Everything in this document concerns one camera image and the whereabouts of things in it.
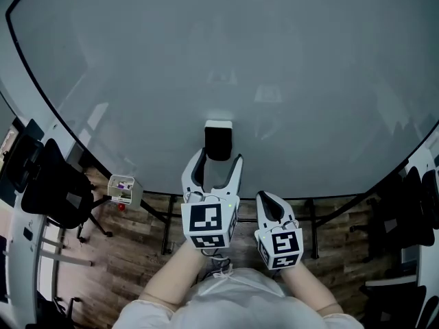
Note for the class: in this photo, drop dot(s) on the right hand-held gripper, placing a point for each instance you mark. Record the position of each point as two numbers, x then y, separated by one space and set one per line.
283 247

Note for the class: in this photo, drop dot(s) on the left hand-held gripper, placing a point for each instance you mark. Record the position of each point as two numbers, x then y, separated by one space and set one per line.
205 221

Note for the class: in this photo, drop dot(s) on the black whiteboard eraser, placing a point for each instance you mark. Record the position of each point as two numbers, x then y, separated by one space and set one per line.
218 142

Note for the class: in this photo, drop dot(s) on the person's right forearm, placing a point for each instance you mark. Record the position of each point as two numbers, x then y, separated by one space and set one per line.
310 290

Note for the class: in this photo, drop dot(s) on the person's left forearm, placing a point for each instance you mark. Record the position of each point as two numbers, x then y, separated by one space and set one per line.
171 279

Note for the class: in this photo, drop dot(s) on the whiteboard on black rolling stand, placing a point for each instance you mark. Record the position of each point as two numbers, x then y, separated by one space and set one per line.
219 63

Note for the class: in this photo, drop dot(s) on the white marker holder box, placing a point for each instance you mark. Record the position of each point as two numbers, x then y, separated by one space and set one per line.
132 197

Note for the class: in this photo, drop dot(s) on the person's white shirt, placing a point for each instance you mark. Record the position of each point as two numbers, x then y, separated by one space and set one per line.
240 307

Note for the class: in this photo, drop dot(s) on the small black divider panel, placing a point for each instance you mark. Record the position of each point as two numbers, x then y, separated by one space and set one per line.
35 129

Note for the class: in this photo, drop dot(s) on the small black desk object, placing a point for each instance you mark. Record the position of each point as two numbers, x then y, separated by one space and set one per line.
27 234

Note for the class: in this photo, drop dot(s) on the long white desk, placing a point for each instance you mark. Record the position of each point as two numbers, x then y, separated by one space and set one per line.
25 273

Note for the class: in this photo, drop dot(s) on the large black divider panel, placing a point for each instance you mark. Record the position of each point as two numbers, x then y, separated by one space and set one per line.
2 269

